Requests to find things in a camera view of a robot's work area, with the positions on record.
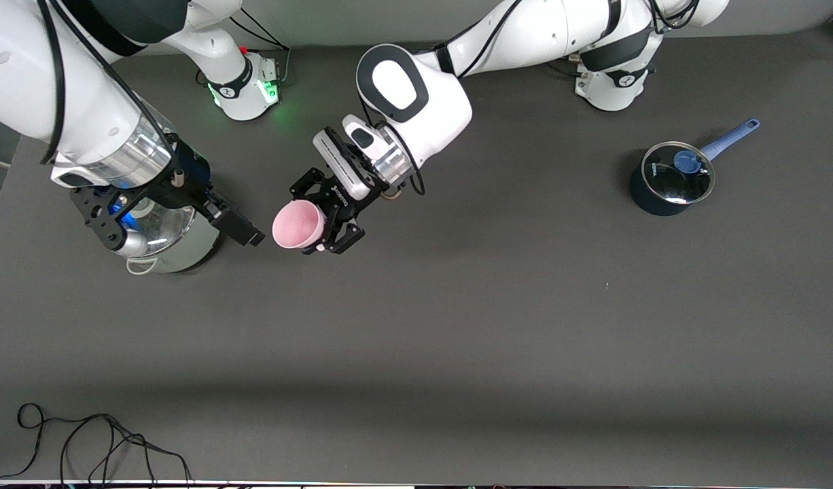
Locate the pink plastic cup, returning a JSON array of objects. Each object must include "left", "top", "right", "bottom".
[{"left": 272, "top": 200, "right": 327, "bottom": 251}]

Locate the dark blue saucepan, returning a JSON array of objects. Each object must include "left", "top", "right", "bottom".
[{"left": 628, "top": 119, "right": 761, "bottom": 217}]

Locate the glass lid with blue knob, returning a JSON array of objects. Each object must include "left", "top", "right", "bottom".
[{"left": 642, "top": 141, "right": 715, "bottom": 204}]

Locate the black right arm base cable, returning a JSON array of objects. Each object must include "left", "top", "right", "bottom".
[{"left": 228, "top": 14, "right": 292, "bottom": 86}]

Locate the thin black cable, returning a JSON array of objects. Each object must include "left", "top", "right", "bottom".
[{"left": 0, "top": 403, "right": 193, "bottom": 486}]

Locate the grey-green cooking pot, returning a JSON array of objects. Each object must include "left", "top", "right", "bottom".
[{"left": 114, "top": 204, "right": 221, "bottom": 274}]

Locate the glass lid with copper knob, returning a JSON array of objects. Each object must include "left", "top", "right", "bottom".
[{"left": 118, "top": 204, "right": 200, "bottom": 259}]

